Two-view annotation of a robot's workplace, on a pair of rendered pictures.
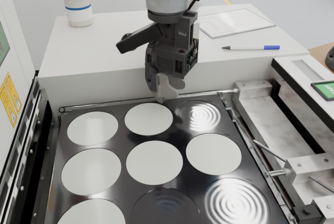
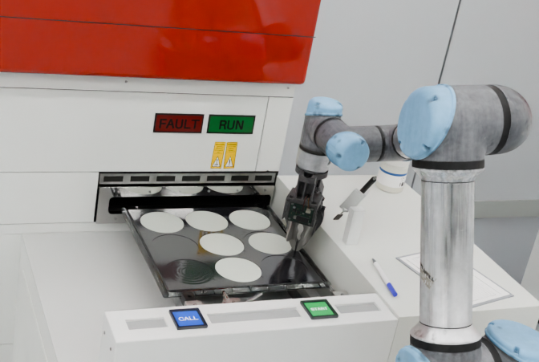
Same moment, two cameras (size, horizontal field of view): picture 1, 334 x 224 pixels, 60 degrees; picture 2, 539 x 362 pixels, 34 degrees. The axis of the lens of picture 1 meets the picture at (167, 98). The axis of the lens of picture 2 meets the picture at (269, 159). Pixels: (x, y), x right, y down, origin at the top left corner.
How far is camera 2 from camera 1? 177 cm
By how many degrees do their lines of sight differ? 65
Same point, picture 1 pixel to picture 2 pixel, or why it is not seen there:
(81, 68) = not seen: hidden behind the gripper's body
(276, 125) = not seen: hidden behind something
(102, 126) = (251, 223)
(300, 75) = (342, 300)
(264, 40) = (411, 291)
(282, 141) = not seen: hidden behind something
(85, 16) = (384, 181)
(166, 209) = (180, 246)
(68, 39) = (346, 183)
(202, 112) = (288, 270)
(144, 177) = (205, 239)
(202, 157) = (232, 264)
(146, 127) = (257, 242)
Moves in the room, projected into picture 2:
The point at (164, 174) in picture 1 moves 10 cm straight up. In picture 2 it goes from (209, 247) to (216, 206)
